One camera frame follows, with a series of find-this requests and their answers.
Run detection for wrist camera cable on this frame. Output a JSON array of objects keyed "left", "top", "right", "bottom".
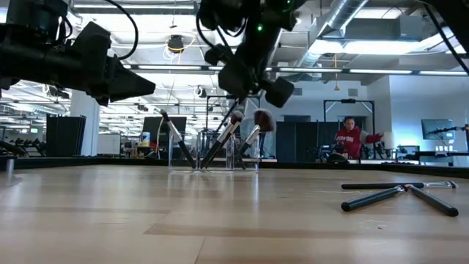
[
  {"left": 103, "top": 0, "right": 140, "bottom": 62},
  {"left": 195, "top": 12, "right": 239, "bottom": 51}
]

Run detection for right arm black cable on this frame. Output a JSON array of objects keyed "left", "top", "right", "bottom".
[{"left": 424, "top": 2, "right": 469, "bottom": 76}]

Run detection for background work table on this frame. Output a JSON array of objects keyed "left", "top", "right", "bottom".
[{"left": 392, "top": 150, "right": 469, "bottom": 168}]

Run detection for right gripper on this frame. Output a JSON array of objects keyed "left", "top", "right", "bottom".
[{"left": 218, "top": 20, "right": 283, "bottom": 100}]

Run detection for white board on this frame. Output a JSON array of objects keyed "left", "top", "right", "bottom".
[{"left": 96, "top": 133, "right": 122, "bottom": 156}]

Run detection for ceiling light strip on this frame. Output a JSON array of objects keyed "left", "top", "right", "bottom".
[
  {"left": 278, "top": 67, "right": 344, "bottom": 73},
  {"left": 418, "top": 70, "right": 469, "bottom": 77},
  {"left": 348, "top": 68, "right": 414, "bottom": 75}
]

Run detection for white cylindrical object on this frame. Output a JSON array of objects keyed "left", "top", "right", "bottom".
[{"left": 382, "top": 131, "right": 396, "bottom": 151}]

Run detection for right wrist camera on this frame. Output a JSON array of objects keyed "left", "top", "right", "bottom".
[{"left": 262, "top": 76, "right": 296, "bottom": 109}]

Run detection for yellow hanging pendant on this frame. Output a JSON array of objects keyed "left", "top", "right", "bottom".
[{"left": 332, "top": 53, "right": 341, "bottom": 92}]

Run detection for black ceiling dome camera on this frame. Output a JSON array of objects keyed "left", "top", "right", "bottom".
[{"left": 166, "top": 34, "right": 185, "bottom": 55}]

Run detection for silver ventilation duct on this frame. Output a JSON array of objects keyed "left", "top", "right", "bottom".
[{"left": 292, "top": 0, "right": 371, "bottom": 70}]

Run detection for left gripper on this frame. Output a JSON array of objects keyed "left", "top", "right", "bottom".
[{"left": 69, "top": 21, "right": 157, "bottom": 108}]

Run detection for large fluffy powder brush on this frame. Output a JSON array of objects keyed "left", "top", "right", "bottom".
[{"left": 233, "top": 108, "right": 277, "bottom": 170}]

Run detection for long thin black makeup brush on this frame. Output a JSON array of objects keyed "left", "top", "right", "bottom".
[{"left": 340, "top": 180, "right": 459, "bottom": 191}]

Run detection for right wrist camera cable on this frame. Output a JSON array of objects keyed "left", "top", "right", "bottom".
[{"left": 195, "top": 12, "right": 239, "bottom": 51}]

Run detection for dark desk monitor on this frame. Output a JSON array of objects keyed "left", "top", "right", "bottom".
[{"left": 141, "top": 115, "right": 188, "bottom": 139}]

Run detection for person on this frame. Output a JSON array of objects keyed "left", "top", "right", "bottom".
[{"left": 334, "top": 115, "right": 385, "bottom": 160}]

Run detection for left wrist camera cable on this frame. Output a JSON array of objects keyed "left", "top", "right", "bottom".
[{"left": 103, "top": 0, "right": 140, "bottom": 62}]

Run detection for medium grey-head makeup brush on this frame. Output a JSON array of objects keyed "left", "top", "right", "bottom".
[{"left": 199, "top": 109, "right": 245, "bottom": 170}]

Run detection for dark background equipment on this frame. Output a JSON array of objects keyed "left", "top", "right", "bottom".
[{"left": 9, "top": 137, "right": 47, "bottom": 158}]

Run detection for black partition panels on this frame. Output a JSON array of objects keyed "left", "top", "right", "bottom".
[{"left": 274, "top": 120, "right": 364, "bottom": 164}]

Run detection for dark wall monitor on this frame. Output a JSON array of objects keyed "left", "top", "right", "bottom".
[{"left": 421, "top": 117, "right": 456, "bottom": 142}]

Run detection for background tabletop robot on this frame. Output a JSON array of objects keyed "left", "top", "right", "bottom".
[{"left": 306, "top": 143, "right": 340, "bottom": 164}]

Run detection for clear acrylic brush organizer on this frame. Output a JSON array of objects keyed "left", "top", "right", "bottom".
[{"left": 167, "top": 128, "right": 261, "bottom": 173}]

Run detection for small-head thin makeup brush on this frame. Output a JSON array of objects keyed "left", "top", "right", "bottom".
[{"left": 159, "top": 108, "right": 198, "bottom": 169}]

